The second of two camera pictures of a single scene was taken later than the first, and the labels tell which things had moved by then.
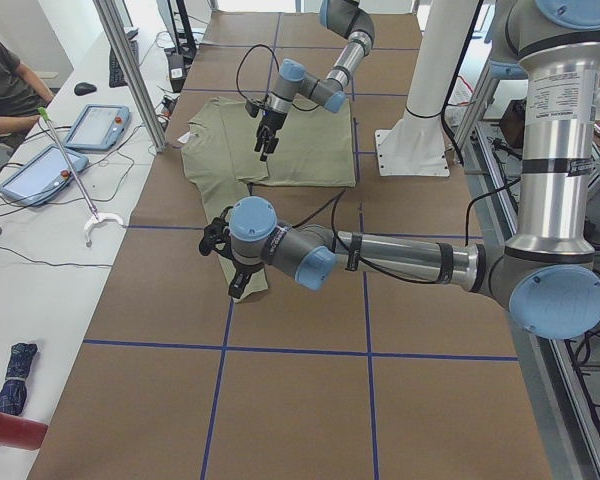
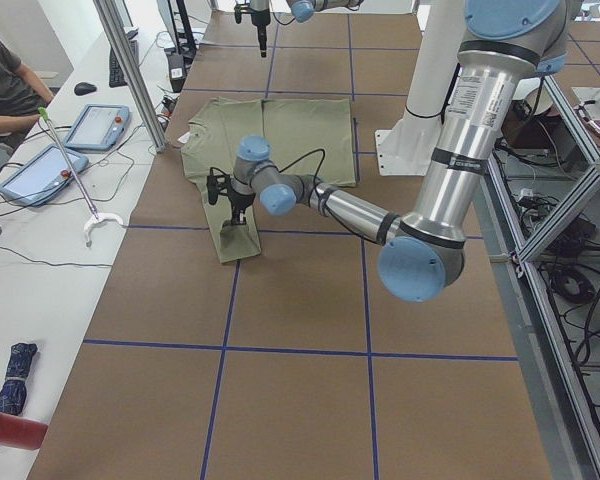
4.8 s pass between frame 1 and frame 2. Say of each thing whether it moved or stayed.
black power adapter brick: stayed
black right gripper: moved
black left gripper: moved
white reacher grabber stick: stayed
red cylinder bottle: stayed
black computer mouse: stayed
